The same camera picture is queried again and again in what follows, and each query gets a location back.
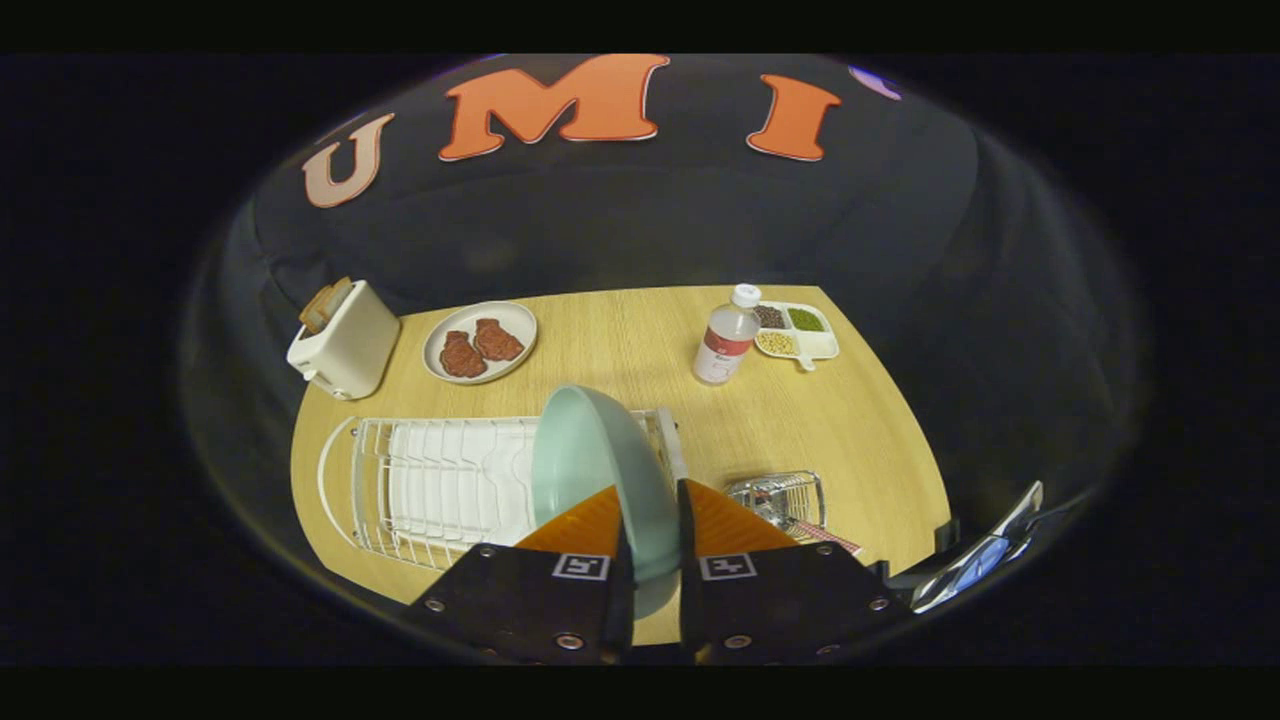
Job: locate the white toaster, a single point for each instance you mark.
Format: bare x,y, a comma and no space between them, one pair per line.
350,345

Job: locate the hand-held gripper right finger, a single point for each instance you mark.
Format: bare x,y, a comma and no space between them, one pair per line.
780,600

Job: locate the black table clamp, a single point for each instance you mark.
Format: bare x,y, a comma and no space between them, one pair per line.
946,535

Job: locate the brown toast slice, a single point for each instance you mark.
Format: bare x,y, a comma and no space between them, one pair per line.
325,305

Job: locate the mint green plate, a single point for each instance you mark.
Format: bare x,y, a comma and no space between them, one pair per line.
590,460

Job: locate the beige plate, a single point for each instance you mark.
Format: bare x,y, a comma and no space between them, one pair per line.
510,325

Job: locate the white divided tray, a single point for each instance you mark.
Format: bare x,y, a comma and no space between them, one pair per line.
820,345

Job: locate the pile of brown beans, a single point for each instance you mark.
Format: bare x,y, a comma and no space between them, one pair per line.
769,317

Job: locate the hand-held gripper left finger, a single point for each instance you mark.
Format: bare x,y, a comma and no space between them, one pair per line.
520,610

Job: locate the clear plastic bottle red label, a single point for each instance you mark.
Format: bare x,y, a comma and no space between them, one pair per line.
725,345

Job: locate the pile of green beans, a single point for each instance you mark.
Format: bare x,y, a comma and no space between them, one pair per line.
806,320

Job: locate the pile of yellow beans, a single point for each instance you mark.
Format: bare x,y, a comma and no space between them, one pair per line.
777,343

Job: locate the red-brown meat patty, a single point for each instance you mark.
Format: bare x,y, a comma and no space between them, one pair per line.
497,340
462,355

